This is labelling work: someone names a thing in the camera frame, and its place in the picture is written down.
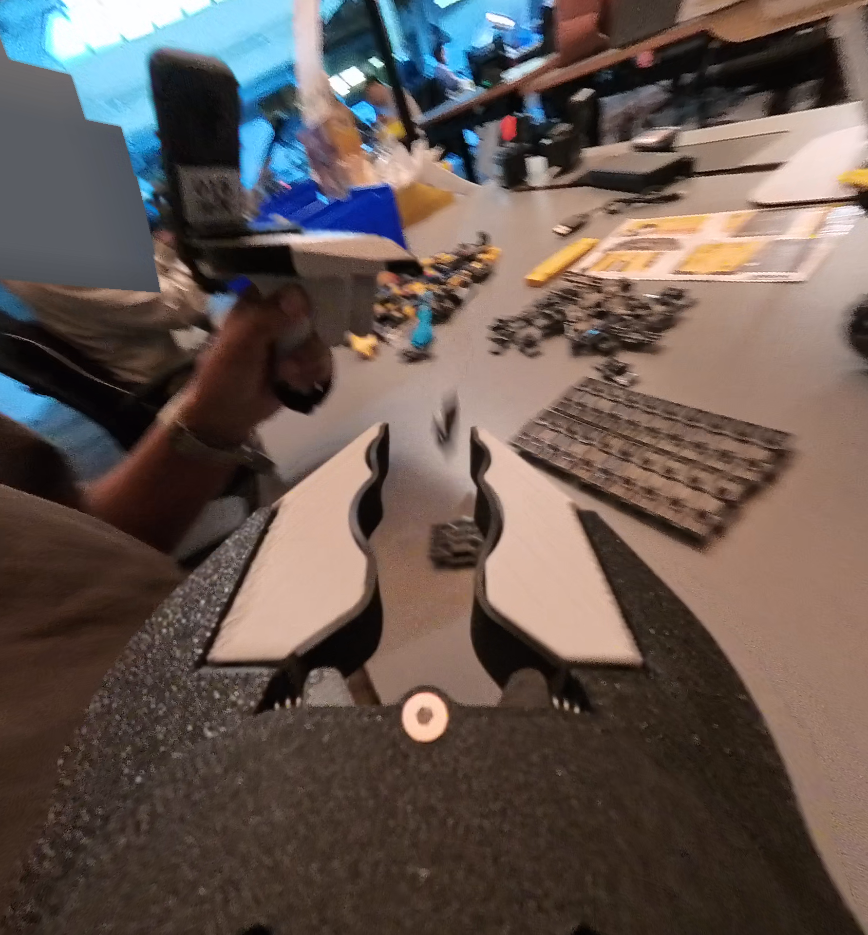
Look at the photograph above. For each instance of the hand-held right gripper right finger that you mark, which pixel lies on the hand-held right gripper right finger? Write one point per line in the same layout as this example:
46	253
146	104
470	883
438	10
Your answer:
558	584

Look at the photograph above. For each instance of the long yellow brick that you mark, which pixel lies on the long yellow brick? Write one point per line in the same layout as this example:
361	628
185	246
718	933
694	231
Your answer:
562	261

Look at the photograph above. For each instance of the pile of yellow black bricks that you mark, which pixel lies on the pile of yellow black bricks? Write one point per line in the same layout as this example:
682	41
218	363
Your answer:
441	277

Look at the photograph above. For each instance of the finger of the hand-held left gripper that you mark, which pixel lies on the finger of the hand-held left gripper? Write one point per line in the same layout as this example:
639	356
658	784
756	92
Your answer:
353	256

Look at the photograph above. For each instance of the person's left forearm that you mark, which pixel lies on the person's left forearm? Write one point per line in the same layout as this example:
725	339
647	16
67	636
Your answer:
134	497

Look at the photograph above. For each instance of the small grey oval device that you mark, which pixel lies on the small grey oval device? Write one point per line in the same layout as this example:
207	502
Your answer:
657	139

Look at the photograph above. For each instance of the white book stand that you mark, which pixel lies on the white book stand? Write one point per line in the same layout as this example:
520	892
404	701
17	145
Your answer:
814	168

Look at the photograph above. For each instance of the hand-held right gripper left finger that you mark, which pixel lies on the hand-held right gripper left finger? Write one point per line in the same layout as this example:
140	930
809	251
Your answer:
295	570

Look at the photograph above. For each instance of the blue plastic storage bin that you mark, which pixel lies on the blue plastic storage bin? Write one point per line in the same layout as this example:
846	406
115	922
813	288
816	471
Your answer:
332	215

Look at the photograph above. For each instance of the black power adapter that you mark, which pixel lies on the black power adapter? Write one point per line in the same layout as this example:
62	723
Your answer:
638	172

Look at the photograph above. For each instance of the yellow black sticker sheet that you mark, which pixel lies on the yellow black sticker sheet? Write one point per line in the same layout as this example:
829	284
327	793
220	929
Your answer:
711	245

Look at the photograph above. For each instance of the short dark grey track strip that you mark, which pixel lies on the short dark grey track strip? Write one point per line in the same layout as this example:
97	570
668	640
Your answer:
456	544

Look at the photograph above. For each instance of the yellow plastic bin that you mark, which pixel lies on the yellow plastic bin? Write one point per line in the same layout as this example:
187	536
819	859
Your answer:
427	204

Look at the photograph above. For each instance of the dark grey track link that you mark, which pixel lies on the dark grey track link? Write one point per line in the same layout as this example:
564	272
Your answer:
617	370
445	424

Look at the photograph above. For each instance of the person's left hand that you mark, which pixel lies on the person's left hand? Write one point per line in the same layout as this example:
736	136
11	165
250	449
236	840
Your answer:
237	365

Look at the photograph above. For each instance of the teal brick separator tool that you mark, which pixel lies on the teal brick separator tool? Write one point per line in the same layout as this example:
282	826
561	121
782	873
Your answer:
421	329

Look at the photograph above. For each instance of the pile of loose track links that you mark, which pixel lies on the pile of loose track links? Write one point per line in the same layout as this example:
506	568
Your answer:
595	314

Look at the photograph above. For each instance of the silver wristwatch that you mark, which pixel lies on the silver wristwatch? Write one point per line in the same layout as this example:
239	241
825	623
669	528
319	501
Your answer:
207	438

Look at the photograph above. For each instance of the brown leather bag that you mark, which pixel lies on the brown leather bag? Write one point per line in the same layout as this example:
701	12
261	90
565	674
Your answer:
584	22

